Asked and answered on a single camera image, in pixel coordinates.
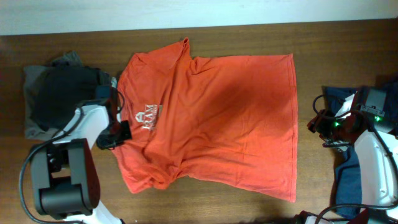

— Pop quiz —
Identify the orange printed t-shirt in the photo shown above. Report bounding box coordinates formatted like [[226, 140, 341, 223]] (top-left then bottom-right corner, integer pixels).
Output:
[[114, 39, 298, 202]]

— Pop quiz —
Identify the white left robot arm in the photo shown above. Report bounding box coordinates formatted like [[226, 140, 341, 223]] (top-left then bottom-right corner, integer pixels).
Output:
[[19, 85, 132, 223]]

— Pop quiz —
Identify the black folded garment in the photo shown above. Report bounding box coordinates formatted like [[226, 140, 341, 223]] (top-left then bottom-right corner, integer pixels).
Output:
[[30, 66, 111, 131]]

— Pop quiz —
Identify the grey folded garment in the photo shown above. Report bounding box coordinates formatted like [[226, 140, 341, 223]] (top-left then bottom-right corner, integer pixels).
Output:
[[23, 51, 83, 141]]

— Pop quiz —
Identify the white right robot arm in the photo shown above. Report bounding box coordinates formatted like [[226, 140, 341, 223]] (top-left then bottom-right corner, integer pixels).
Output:
[[294, 86, 397, 223]]

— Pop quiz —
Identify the navy blue garment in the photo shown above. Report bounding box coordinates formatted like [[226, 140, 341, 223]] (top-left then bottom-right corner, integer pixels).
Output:
[[324, 73, 397, 220]]

